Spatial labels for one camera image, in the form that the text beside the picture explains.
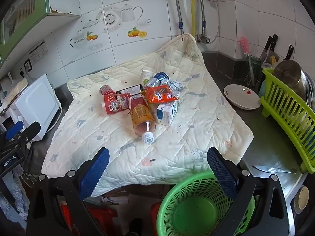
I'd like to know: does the green perforated plastic basket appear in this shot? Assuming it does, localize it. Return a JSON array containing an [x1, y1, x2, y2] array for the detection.
[[157, 171, 256, 236]]

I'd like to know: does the plastic bottle with orange label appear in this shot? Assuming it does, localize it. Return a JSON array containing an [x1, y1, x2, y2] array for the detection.
[[129, 95, 157, 144]]

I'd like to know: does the black handle knife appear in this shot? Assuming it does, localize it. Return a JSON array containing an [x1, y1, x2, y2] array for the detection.
[[259, 36, 273, 63], [284, 45, 295, 61], [267, 34, 279, 54]]

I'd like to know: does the steel spoon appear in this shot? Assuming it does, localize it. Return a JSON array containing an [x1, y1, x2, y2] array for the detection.
[[253, 165, 298, 174]]

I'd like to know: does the green wall cabinet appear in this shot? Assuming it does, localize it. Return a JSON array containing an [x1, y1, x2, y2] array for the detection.
[[0, 0, 82, 65]]

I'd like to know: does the red plastic stool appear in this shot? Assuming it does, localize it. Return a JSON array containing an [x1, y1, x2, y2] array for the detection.
[[59, 199, 163, 236]]

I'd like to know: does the silver wrapper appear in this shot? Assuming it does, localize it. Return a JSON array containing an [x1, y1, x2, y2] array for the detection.
[[170, 79, 185, 96]]

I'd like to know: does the white paper cup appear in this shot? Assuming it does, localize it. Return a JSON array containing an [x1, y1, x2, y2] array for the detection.
[[141, 69, 154, 86]]

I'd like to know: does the black packet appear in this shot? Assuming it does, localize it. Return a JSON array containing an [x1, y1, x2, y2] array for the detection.
[[116, 84, 144, 95]]

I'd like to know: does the pink bottle brush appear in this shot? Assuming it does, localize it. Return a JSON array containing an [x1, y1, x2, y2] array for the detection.
[[240, 36, 255, 84]]

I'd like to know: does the white microwave oven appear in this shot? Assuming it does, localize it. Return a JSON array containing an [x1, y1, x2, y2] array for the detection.
[[0, 74, 62, 143]]

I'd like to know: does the cream quilted printed blanket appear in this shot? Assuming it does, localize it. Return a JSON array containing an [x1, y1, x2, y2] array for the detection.
[[41, 33, 254, 198]]

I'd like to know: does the steel pot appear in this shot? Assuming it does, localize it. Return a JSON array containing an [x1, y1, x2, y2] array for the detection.
[[273, 59, 310, 99]]

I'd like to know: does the beige cup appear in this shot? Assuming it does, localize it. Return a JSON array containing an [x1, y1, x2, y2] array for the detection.
[[294, 185, 310, 214]]

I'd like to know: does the red cartoon print snack cup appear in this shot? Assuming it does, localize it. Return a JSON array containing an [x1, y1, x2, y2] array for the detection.
[[103, 93, 132, 115]]

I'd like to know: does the grey patterned cloth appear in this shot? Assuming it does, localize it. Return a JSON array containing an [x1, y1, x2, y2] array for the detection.
[[0, 167, 30, 224]]

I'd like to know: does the metal water valve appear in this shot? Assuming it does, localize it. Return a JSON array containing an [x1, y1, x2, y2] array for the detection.
[[195, 33, 211, 44]]

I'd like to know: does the yellow hose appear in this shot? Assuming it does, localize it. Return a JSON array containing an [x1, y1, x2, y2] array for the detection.
[[191, 0, 198, 38]]

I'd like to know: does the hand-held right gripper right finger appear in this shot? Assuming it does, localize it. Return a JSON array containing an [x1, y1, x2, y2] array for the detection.
[[207, 147, 289, 236]]

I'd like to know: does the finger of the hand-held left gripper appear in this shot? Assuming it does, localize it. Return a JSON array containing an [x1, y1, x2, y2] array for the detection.
[[4, 122, 24, 140], [13, 121, 41, 143]]

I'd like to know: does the lime green dish rack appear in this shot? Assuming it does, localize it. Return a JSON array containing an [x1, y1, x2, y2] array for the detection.
[[260, 68, 315, 174]]

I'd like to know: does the wall label sticker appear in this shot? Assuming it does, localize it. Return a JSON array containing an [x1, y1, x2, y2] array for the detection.
[[30, 41, 48, 63]]

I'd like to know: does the beige box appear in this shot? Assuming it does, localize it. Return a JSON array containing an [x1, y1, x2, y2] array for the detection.
[[0, 77, 29, 109]]

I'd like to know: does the red drink can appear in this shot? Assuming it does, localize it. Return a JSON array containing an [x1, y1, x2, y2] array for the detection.
[[99, 85, 114, 95]]

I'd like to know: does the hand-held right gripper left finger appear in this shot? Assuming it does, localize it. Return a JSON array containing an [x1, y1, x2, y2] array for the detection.
[[27, 147, 110, 236]]

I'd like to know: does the white and blue carton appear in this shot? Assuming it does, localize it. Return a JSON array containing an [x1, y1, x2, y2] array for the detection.
[[156, 100, 180, 126]]

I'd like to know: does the white shallow bowl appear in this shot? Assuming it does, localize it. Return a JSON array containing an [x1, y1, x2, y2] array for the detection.
[[223, 84, 261, 110]]

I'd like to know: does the braided metal hose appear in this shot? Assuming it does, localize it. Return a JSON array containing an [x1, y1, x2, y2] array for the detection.
[[198, 0, 206, 37], [170, 0, 185, 35]]

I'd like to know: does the glass jar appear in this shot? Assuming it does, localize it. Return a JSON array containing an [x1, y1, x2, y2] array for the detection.
[[246, 55, 264, 87]]

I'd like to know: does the orange snack bag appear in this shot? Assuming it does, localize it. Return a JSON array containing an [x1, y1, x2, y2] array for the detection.
[[145, 85, 178, 104]]

